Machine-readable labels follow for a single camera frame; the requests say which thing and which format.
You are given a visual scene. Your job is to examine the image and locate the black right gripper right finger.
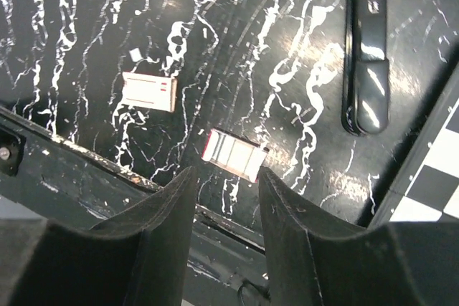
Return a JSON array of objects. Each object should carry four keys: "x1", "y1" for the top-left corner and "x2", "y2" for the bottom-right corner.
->
[{"x1": 258, "y1": 168, "x2": 458, "y2": 305}]

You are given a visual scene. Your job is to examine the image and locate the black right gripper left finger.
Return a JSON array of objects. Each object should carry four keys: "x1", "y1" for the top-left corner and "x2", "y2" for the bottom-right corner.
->
[{"x1": 1, "y1": 167, "x2": 197, "y2": 305}]

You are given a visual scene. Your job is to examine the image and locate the open staple box tray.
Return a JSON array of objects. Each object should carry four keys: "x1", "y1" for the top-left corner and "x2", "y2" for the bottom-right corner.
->
[{"x1": 202, "y1": 128, "x2": 270, "y2": 183}]

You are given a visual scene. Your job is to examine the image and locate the black white checkerboard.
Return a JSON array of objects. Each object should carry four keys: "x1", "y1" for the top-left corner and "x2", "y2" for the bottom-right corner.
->
[{"x1": 370, "y1": 69, "x2": 459, "y2": 227}]

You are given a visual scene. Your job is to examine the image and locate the white red staple box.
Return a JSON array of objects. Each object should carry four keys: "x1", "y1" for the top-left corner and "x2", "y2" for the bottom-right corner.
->
[{"x1": 120, "y1": 72, "x2": 178, "y2": 113}]

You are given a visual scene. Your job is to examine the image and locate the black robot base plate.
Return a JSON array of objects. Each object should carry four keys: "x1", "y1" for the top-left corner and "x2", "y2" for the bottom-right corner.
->
[{"x1": 1, "y1": 109, "x2": 269, "y2": 305}]

